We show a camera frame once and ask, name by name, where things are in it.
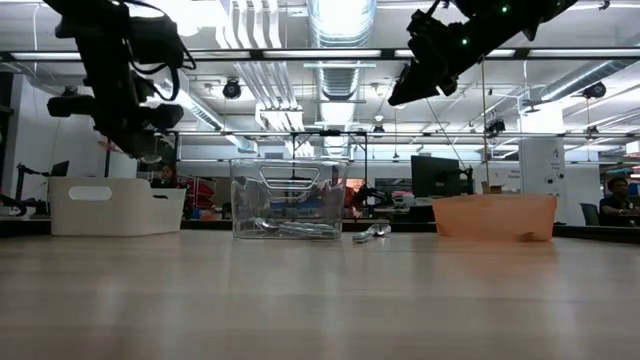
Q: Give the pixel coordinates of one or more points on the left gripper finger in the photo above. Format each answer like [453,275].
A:
[117,140]
[150,142]

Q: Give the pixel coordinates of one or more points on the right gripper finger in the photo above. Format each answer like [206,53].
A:
[412,90]

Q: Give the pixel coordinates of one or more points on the black background robot arm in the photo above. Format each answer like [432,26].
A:
[375,197]

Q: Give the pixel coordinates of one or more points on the person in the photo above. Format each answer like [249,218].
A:
[350,195]
[167,176]
[617,200]

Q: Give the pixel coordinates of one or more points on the small dark monitor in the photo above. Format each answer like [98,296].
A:
[60,169]

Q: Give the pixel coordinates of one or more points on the red storage crates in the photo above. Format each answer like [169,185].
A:
[200,195]

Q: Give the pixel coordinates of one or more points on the white plastic bin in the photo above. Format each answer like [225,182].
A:
[125,215]

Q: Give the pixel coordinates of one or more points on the black computer monitor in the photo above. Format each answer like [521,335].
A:
[435,175]

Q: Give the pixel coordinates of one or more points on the clear plastic bin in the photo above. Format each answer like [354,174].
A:
[240,175]

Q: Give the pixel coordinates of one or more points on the black overhead crossbar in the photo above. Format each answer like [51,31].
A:
[320,53]

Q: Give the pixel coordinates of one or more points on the cardboard box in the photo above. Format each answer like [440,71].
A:
[492,189]

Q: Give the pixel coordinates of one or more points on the orange plastic bin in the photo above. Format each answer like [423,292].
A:
[495,220]

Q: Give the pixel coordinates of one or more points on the grey office chair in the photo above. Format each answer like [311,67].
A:
[590,214]

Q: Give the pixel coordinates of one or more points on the black ceiling-hung camera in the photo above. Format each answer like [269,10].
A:
[70,91]
[595,90]
[495,126]
[231,89]

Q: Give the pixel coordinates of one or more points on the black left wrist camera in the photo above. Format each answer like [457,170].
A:
[157,40]

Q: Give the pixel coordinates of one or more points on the silver ceiling duct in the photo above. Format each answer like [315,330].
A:
[575,80]
[340,80]

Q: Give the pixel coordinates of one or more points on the black background rig frame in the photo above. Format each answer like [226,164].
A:
[330,133]

